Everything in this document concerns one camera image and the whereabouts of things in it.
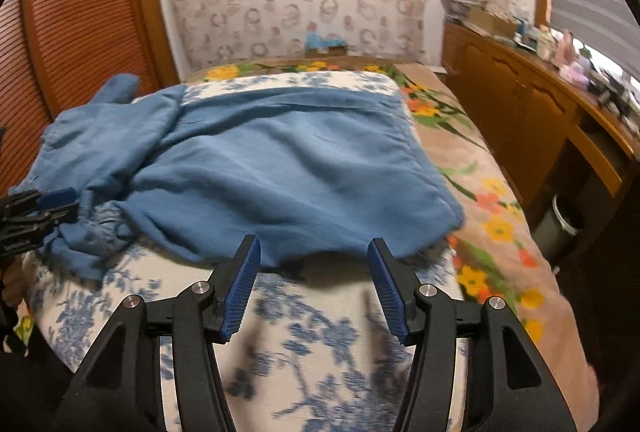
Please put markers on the blue and white floral cloth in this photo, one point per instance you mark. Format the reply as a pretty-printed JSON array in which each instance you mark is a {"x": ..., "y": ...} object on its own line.
[{"x": 310, "y": 362}]

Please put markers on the small black tripod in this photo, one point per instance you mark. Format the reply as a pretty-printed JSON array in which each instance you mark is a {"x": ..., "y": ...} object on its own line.
[{"x": 612, "y": 94}]

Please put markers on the open cardboard box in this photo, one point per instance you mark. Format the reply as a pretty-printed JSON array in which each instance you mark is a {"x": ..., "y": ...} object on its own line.
[{"x": 492, "y": 21}]

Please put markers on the blue soft cloth pants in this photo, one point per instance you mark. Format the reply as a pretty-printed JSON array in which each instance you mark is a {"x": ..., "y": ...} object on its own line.
[{"x": 275, "y": 171}]

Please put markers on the long wooden side cabinet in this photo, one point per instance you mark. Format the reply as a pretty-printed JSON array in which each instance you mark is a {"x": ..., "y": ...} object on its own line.
[{"x": 510, "y": 91}]

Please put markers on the flower printed beige blanket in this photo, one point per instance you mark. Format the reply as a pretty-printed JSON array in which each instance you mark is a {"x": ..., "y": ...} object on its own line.
[{"x": 500, "y": 232}]

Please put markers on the pink bottle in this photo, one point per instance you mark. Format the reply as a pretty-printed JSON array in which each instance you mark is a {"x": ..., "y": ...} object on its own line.
[{"x": 566, "y": 45}]

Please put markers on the person's left hand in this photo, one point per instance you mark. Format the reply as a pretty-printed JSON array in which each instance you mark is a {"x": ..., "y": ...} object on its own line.
[{"x": 12, "y": 284}]

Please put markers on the grey trash bin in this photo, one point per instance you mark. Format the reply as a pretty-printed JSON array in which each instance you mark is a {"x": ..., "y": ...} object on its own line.
[{"x": 557, "y": 227}]

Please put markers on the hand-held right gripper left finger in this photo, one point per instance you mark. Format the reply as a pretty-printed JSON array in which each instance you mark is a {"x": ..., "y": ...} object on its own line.
[{"x": 240, "y": 292}]

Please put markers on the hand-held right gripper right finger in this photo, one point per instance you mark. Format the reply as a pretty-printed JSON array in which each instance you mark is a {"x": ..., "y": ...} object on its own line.
[{"x": 387, "y": 292}]

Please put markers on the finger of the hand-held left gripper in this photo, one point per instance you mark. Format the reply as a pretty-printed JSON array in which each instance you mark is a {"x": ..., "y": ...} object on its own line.
[
  {"x": 57, "y": 198},
  {"x": 62, "y": 214}
]

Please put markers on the brown slatted wooden wardrobe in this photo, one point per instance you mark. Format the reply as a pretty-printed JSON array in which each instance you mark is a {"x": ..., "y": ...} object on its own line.
[{"x": 85, "y": 11}]

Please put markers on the stack of papers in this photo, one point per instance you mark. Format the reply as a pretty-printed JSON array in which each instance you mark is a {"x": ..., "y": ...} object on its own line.
[{"x": 462, "y": 9}]

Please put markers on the pink tissue box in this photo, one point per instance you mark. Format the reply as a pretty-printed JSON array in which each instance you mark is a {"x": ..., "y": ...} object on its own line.
[{"x": 572, "y": 70}]

